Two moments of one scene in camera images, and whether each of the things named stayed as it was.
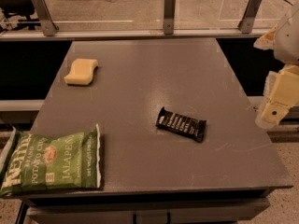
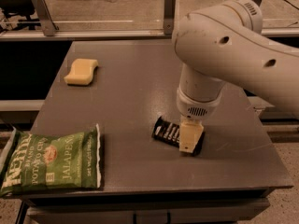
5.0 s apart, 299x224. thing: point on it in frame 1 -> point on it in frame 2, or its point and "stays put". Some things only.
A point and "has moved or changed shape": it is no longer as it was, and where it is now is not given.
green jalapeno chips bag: [33, 161] stays put
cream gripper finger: [281, 93] -> [189, 135]
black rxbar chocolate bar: [182, 125] has moved or changed shape
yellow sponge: [81, 72] stays put
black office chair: [16, 6] stays put
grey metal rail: [85, 35] stays put
